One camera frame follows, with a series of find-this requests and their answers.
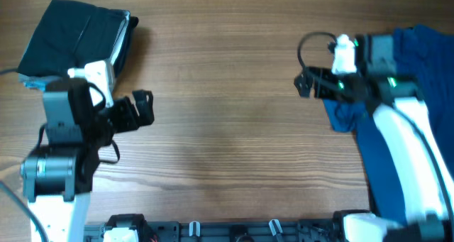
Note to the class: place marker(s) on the blue polo shirt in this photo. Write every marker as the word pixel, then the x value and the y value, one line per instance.
pixel 426 55

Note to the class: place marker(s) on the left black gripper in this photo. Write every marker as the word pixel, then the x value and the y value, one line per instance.
pixel 144 107

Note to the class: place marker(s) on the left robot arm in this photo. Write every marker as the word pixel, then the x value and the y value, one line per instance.
pixel 58 176

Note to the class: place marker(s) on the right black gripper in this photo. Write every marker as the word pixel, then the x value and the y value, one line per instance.
pixel 323 74

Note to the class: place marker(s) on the folded light blue garment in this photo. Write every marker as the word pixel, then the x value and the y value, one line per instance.
pixel 38 83

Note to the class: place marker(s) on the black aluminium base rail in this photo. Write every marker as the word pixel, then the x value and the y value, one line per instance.
pixel 303 230

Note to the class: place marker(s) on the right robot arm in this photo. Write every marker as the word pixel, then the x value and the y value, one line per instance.
pixel 365 70

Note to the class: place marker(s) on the folded dark green garment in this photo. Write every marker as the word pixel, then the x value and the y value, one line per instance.
pixel 72 34

